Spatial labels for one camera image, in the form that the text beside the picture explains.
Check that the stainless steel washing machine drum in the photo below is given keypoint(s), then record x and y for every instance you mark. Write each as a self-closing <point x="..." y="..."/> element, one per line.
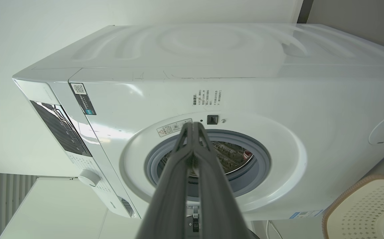
<point x="230" y="157"/>

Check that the white warning label sticker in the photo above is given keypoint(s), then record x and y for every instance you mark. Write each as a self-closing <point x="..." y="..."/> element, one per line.
<point x="172" y="127"/>

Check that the cream perforated laundry basket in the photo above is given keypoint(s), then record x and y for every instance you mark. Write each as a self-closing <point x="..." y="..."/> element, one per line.
<point x="371" y="212"/>

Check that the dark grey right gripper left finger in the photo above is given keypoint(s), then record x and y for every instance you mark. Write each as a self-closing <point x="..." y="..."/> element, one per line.
<point x="168" y="199"/>

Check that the white cabinet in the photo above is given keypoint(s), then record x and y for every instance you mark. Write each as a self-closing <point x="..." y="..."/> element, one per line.
<point x="56" y="212"/>

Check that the grey slatted panel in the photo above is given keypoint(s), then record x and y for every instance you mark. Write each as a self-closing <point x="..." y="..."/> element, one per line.
<point x="3" y="205"/>

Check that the black washing machine control panel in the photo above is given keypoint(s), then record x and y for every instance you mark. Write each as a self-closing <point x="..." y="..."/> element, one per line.
<point x="62" y="129"/>

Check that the dark QR code sticker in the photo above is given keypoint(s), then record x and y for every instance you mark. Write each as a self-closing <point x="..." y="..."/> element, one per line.
<point x="83" y="99"/>

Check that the white detergent drawer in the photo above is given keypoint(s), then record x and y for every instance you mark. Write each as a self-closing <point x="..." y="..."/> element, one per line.
<point x="125" y="206"/>

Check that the blue energy label sticker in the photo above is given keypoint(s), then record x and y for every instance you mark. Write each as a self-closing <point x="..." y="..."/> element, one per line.
<point x="306" y="214"/>

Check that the white washing machine dial knob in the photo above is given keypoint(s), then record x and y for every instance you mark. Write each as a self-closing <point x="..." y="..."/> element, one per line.
<point x="89" y="178"/>

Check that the printed text label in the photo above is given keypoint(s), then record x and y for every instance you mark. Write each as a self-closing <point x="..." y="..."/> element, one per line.
<point x="208" y="97"/>

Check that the black door latch socket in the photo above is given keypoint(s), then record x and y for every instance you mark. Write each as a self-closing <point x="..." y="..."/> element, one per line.
<point x="212" y="119"/>

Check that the white front-load washing machine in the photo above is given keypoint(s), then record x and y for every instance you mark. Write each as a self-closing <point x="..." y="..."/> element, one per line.
<point x="278" y="93"/>

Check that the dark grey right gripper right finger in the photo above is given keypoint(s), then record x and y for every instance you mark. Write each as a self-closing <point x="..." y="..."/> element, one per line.
<point x="218" y="205"/>

